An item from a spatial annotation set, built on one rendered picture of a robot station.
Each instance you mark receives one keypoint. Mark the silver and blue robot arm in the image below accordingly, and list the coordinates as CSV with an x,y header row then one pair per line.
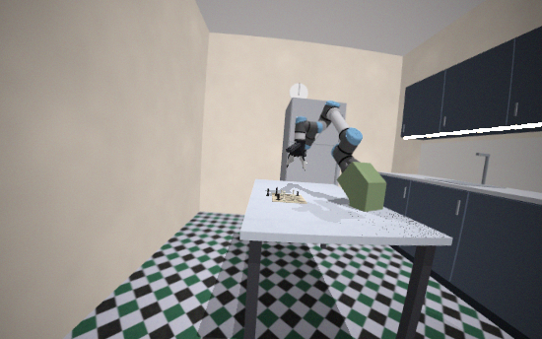
x,y
350,137

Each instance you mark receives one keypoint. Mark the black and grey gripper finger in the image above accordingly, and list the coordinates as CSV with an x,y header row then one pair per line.
x,y
302,159
290,159

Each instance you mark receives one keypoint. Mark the chessboard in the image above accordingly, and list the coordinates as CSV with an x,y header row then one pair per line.
x,y
289,198

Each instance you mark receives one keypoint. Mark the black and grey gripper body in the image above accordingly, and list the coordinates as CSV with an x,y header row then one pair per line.
x,y
297,152

